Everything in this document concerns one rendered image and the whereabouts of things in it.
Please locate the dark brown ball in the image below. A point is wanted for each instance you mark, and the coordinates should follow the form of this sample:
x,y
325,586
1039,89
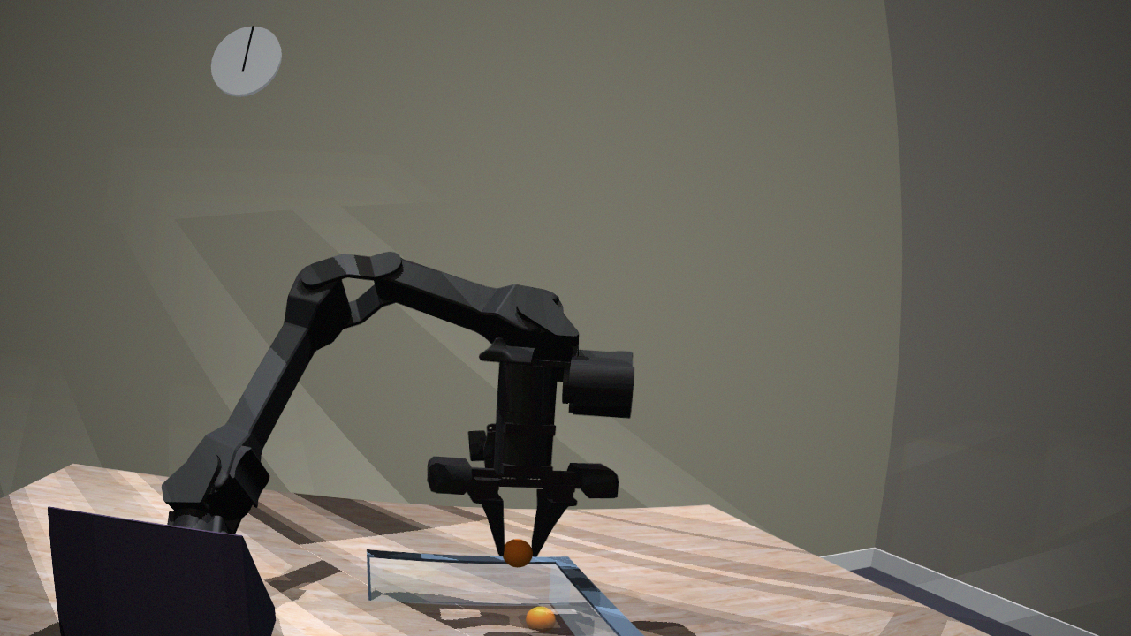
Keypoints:
x,y
517,553

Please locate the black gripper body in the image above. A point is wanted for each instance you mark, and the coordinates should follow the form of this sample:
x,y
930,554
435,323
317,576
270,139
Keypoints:
x,y
523,447

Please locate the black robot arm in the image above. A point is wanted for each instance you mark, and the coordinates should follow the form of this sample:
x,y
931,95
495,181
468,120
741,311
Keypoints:
x,y
533,341

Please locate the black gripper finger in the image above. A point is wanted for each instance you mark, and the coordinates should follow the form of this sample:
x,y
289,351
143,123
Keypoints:
x,y
548,512
494,509

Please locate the translucent orange ball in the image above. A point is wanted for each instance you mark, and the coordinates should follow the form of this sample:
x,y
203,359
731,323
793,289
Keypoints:
x,y
540,619

